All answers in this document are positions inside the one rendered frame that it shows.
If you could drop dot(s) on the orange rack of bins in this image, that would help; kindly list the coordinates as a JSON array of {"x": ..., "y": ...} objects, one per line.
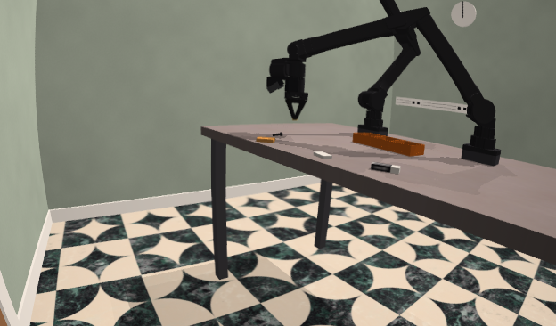
[{"x": 389, "y": 144}]

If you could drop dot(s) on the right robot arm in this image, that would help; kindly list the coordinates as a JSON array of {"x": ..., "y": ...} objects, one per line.
[{"x": 375, "y": 101}]

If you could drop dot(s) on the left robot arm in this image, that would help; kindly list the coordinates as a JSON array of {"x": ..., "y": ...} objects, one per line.
[{"x": 481, "y": 110}]

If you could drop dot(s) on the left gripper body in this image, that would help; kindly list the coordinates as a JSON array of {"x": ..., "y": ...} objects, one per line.
[{"x": 301, "y": 88}]

